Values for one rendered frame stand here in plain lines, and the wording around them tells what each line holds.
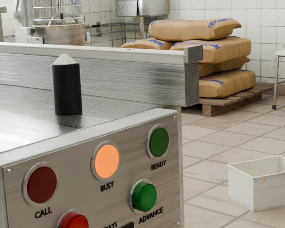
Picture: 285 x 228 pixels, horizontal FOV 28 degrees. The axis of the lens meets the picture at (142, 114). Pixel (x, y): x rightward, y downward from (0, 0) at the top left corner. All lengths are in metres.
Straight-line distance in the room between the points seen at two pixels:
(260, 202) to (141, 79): 1.92
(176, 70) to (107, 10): 5.33
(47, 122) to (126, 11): 5.01
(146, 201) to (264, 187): 1.97
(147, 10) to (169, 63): 4.84
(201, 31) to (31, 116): 3.94
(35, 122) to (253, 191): 1.97
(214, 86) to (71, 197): 3.85
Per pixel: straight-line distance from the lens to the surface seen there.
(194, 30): 4.56
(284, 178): 2.59
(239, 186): 2.61
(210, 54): 4.31
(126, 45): 4.85
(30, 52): 0.82
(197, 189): 2.81
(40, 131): 0.57
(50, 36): 4.39
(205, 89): 4.39
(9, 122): 0.62
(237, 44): 4.59
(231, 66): 4.83
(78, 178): 0.53
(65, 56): 0.63
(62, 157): 0.51
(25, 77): 0.84
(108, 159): 0.55
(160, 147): 0.61
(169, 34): 4.69
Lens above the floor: 0.97
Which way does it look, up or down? 13 degrees down
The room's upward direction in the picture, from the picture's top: 3 degrees counter-clockwise
